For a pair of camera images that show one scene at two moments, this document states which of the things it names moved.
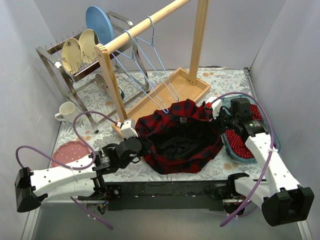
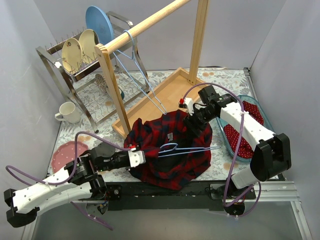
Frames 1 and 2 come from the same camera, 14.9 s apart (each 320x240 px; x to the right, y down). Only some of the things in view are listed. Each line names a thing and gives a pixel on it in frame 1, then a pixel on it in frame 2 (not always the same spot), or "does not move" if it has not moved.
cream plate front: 71,56 does not move
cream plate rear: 88,39 does not move
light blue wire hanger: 152,44 to 169,149
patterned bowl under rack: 101,82 does not move
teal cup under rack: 122,94 does not move
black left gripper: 137,144 to 125,158
